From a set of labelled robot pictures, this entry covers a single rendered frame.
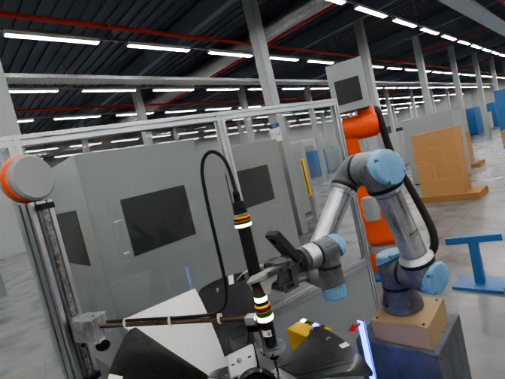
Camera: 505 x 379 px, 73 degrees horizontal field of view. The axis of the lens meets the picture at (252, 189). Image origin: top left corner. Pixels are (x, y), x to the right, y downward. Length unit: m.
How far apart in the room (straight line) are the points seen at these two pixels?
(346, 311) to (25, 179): 1.81
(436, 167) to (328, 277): 7.79
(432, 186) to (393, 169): 7.72
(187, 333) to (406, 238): 0.79
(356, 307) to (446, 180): 6.64
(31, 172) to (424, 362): 1.46
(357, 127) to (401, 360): 3.57
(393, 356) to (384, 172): 0.70
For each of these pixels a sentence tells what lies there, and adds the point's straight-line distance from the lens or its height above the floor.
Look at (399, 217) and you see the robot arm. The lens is 1.21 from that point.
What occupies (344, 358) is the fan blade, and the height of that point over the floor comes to 1.16.
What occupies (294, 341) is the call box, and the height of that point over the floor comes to 1.03.
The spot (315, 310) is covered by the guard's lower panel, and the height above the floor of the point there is 0.88.
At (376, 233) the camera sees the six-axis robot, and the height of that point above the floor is 0.55.
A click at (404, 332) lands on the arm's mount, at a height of 1.05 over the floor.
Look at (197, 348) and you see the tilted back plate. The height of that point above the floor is 1.21.
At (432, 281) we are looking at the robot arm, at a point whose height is 1.25.
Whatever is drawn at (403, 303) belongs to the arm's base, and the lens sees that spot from 1.45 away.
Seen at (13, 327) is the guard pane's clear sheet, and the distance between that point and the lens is 1.51.
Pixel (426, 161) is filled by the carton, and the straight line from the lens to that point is 8.78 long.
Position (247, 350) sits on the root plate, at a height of 1.27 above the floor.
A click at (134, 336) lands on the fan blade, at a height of 1.42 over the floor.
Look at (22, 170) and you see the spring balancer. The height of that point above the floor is 1.91.
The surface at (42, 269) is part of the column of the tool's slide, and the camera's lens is 1.32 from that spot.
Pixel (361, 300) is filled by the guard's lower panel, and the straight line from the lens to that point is 2.37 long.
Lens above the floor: 1.75
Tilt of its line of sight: 4 degrees down
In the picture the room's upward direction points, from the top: 13 degrees counter-clockwise
